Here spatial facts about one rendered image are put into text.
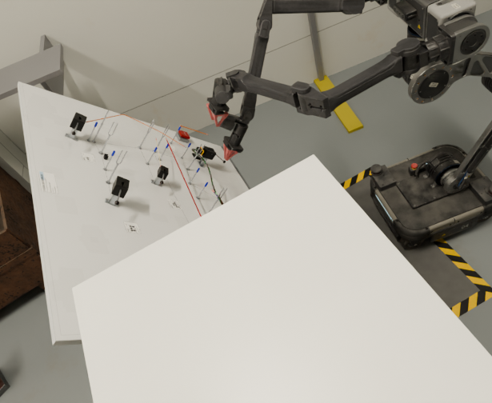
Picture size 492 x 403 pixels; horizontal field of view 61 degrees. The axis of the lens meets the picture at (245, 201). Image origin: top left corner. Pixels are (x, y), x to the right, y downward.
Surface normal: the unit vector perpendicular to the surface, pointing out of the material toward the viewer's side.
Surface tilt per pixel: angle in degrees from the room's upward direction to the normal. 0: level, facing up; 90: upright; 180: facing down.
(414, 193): 0
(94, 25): 90
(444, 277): 0
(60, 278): 52
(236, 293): 0
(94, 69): 90
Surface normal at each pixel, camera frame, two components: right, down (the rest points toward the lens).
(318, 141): -0.26, -0.58
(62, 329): 0.53, -0.74
